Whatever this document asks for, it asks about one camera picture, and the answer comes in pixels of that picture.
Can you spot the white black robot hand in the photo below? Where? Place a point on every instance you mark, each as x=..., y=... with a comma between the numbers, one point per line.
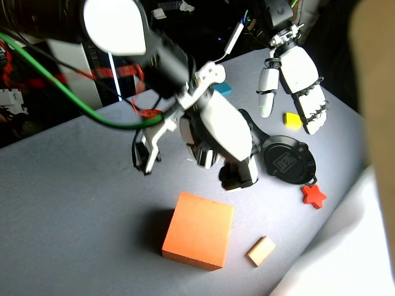
x=297, y=71
x=225, y=126

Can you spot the blue block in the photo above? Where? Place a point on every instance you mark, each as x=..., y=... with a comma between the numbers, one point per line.
x=223, y=89

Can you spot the yellow block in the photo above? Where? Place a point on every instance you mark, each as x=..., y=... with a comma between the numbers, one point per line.
x=292, y=121

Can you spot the beige panel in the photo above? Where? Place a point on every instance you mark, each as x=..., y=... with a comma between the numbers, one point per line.
x=373, y=61

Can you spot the large orange cube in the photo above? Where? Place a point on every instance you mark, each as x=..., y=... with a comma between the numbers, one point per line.
x=197, y=231

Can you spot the red star block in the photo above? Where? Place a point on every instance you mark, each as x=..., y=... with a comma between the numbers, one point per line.
x=313, y=195

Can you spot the small tan wooden block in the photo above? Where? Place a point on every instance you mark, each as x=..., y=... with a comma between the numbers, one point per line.
x=260, y=251

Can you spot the grey table cloth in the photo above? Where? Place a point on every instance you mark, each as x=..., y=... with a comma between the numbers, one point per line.
x=77, y=200

